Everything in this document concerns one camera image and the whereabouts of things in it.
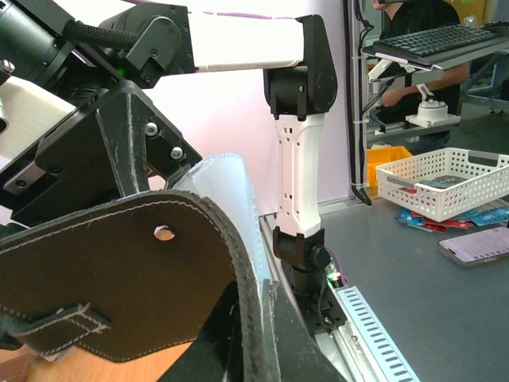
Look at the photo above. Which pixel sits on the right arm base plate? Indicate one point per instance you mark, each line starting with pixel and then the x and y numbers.
pixel 314 295

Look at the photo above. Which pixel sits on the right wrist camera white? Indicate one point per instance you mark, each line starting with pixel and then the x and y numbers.
pixel 27 113

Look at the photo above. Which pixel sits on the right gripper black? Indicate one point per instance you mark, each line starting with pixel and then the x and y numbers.
pixel 97 155

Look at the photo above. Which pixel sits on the person in black shirt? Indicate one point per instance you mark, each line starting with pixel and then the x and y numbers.
pixel 431 105

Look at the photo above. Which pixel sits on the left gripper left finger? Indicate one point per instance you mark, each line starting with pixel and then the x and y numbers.
pixel 216 355

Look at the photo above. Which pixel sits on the grey slotted cable duct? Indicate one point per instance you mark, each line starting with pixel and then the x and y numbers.
pixel 372 348

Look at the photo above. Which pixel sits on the yellow storage bin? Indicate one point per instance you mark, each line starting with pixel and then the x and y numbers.
pixel 380 156

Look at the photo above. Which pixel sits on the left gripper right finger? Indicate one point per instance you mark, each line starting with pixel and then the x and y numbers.
pixel 289 352

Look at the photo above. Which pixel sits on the black keyboard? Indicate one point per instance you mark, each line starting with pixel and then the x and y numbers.
pixel 433 42

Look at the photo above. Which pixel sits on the smartphone on table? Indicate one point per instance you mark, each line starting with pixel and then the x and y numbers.
pixel 476 248

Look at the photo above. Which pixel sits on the white perforated basket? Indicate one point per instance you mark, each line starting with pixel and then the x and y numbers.
pixel 444 183

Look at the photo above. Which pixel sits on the aluminium rail frame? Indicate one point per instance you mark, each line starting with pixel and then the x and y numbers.
pixel 332 344

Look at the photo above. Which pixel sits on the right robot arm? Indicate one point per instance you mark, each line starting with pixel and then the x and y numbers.
pixel 214 67

